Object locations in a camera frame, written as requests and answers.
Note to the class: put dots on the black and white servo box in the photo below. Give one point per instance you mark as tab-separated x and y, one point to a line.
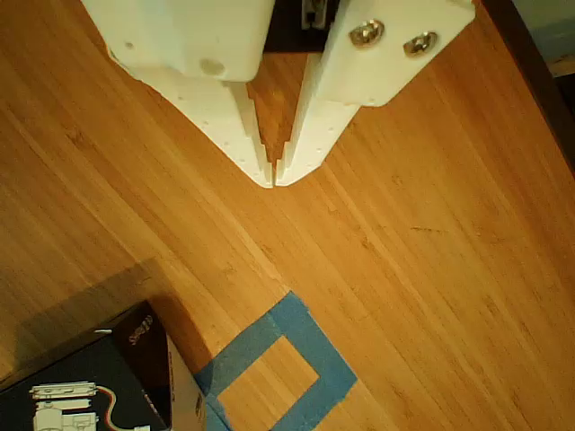
67	363

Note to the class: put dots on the blue tape square target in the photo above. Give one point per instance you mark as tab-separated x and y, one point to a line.
332	359

